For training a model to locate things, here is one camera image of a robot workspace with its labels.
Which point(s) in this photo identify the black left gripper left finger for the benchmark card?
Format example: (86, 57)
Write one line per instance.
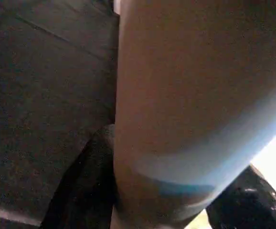
(83, 186)

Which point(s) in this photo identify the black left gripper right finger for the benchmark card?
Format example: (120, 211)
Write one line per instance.
(248, 200)

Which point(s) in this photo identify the white plastic table leg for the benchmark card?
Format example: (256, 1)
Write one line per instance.
(185, 95)

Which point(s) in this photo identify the black work mat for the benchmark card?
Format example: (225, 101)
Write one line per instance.
(47, 95)

